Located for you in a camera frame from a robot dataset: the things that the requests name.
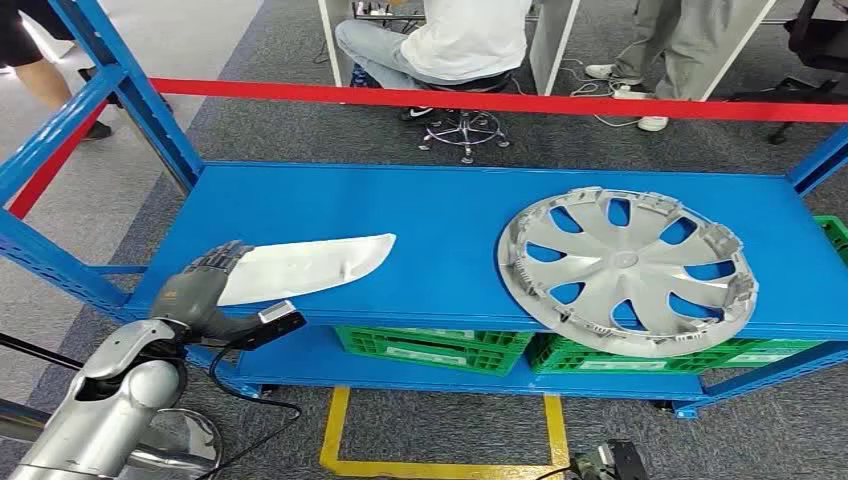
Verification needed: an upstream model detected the chrome base stool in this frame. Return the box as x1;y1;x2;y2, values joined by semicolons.
415;71;515;166

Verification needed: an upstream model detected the blue metal shelf rack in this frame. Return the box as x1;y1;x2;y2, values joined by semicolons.
0;0;848;421

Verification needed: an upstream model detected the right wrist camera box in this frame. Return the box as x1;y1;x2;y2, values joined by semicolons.
596;439;652;480

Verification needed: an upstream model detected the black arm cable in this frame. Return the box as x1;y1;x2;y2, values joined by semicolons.
198;341;304;480

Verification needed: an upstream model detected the person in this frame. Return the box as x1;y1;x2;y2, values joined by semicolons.
334;0;535;124
0;0;124;142
584;0;747;132

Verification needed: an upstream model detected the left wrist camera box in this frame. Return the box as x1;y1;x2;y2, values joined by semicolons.
228;299;308;352

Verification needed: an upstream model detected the silver wheel hubcap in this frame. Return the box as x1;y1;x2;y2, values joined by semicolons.
496;186;760;360

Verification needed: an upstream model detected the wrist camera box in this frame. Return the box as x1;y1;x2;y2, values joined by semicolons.
596;439;652;480
228;299;308;352

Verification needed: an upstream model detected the red barrier belt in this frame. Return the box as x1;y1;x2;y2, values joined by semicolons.
149;76;848;125
6;99;111;221

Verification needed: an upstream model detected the chrome stanchion post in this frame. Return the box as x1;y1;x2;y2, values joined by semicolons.
0;397;224;478

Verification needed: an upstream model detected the yellow floor tape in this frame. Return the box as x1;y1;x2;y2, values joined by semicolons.
319;386;571;480

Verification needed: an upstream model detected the white floor cable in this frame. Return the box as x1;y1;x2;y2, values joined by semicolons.
566;58;641;128

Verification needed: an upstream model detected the white curved plastic part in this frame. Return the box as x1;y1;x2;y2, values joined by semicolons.
217;233;397;307

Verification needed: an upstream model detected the white desk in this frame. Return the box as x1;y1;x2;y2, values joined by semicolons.
316;0;778;102

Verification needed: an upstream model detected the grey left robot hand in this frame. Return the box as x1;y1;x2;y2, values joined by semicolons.
148;239;268;343

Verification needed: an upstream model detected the black office chair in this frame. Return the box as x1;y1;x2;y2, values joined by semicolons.
728;0;848;146

